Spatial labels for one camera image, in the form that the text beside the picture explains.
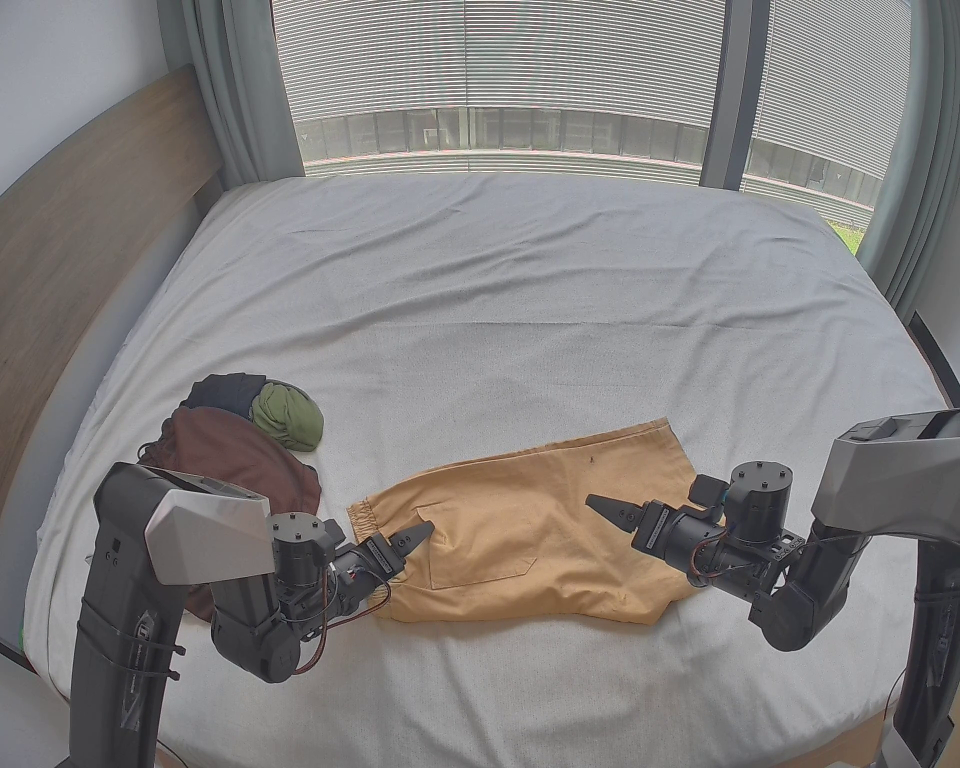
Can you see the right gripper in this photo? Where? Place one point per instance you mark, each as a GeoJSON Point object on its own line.
{"type": "Point", "coordinates": [675, 536]}

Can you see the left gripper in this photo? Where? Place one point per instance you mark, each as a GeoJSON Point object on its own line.
{"type": "Point", "coordinates": [371, 566]}

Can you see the tan shorts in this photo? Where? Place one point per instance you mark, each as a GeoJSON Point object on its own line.
{"type": "Point", "coordinates": [540, 532]}

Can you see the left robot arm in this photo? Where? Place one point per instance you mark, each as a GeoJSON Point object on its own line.
{"type": "Point", "coordinates": [202, 532]}

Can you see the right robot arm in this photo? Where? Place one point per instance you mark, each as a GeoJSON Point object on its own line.
{"type": "Point", "coordinates": [885, 472]}

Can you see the bed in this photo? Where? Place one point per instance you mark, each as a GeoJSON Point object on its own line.
{"type": "Point", "coordinates": [525, 262]}

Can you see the green garment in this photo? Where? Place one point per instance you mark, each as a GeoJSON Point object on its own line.
{"type": "Point", "coordinates": [289, 416]}

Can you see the brown garment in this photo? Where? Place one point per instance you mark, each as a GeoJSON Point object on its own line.
{"type": "Point", "coordinates": [232, 450]}

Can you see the black garment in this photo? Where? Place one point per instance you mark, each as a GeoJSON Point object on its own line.
{"type": "Point", "coordinates": [221, 390]}

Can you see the window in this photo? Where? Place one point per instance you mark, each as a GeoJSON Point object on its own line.
{"type": "Point", "coordinates": [525, 75]}

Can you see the grey-green curtain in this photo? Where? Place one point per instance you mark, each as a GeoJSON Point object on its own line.
{"type": "Point", "coordinates": [240, 90]}
{"type": "Point", "coordinates": [926, 150]}

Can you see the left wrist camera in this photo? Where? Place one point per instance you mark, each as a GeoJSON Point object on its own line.
{"type": "Point", "coordinates": [334, 536]}

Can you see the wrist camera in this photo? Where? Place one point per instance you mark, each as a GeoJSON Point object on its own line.
{"type": "Point", "coordinates": [706, 491]}
{"type": "Point", "coordinates": [334, 536]}

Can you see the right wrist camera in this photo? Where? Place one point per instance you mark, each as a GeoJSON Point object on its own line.
{"type": "Point", "coordinates": [706, 491]}

